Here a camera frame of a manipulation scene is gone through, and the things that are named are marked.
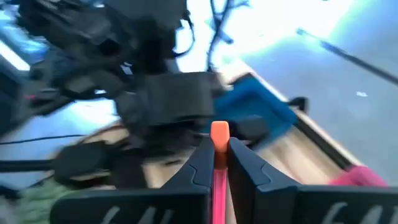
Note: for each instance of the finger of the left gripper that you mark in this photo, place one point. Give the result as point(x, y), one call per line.
point(85, 163)
point(250, 128)

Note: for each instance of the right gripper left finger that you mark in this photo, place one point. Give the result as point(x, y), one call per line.
point(140, 205)

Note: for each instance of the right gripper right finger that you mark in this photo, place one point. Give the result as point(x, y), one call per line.
point(295, 205)

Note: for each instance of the pink pencil orange cap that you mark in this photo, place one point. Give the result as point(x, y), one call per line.
point(219, 137)

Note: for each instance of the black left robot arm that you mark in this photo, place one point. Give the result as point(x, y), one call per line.
point(93, 31)

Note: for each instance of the dark blue plastic bin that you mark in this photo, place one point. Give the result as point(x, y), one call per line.
point(258, 99)

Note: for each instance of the green potted plant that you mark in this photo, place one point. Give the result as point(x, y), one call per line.
point(37, 202)

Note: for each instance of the pink translucent plastic bin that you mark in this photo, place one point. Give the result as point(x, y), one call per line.
point(357, 177)

